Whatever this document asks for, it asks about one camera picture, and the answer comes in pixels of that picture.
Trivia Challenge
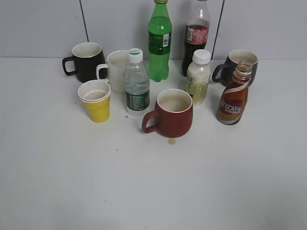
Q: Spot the yellow paper cup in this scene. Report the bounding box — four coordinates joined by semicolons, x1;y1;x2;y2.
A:
78;80;111;123

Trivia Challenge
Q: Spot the brown Nescafe coffee bottle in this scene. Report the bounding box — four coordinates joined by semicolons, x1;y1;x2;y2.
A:
216;61;253;125

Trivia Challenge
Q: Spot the red ceramic mug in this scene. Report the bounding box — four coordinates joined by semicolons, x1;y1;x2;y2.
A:
142;89;193;138

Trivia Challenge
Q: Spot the clear water bottle white cap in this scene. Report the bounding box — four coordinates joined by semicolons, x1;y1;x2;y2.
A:
124;48;150;117

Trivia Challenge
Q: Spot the pale juice bottle white cap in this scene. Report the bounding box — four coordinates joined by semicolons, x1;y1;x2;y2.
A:
185;49;211;106

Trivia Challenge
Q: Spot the white ceramic mug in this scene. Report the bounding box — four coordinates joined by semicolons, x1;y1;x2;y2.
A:
96;50;128;93

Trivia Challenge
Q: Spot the black ceramic mug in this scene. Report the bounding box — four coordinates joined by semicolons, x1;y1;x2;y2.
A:
62;42;106;83

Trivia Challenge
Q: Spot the dark grey ceramic mug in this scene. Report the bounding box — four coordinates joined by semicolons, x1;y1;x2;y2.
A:
212;49;258;86

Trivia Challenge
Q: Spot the green soda bottle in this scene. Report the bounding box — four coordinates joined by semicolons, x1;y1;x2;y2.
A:
148;0;172;82

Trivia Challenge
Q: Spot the cola bottle red label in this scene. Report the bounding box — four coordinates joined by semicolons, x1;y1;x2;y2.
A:
181;0;211;77

